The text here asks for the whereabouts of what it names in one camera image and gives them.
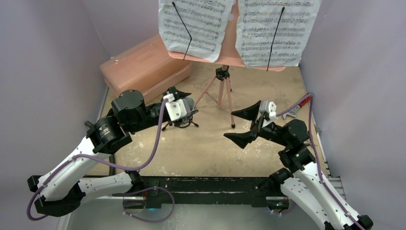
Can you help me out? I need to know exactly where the pink music stand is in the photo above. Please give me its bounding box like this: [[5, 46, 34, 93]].
[[167, 0, 302, 129]]

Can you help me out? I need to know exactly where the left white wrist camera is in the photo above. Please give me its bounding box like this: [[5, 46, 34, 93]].
[[163, 95, 191, 122]]

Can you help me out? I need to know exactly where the pink translucent storage box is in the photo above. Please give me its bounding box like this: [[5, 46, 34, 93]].
[[100, 35, 192, 103]]

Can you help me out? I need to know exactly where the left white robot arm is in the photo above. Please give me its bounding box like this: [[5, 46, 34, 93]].
[[26, 87, 197, 221]]

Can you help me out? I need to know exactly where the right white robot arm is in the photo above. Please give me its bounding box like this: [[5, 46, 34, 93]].
[[224, 100, 373, 230]]

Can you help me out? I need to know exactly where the red handled tool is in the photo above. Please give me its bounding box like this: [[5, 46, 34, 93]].
[[282, 93, 313, 119]]

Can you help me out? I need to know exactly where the black microphone shock mount stand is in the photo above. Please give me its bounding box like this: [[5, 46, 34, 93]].
[[161, 110, 199, 131]]

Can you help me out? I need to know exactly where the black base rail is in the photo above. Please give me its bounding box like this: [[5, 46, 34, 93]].
[[124, 176, 289, 209]]

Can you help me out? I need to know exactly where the sheet music page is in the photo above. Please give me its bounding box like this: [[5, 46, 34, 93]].
[[235, 0, 322, 69], [158, 0, 235, 62]]

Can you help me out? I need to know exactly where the purple glitter microphone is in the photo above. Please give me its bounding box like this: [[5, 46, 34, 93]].
[[182, 96, 195, 114]]

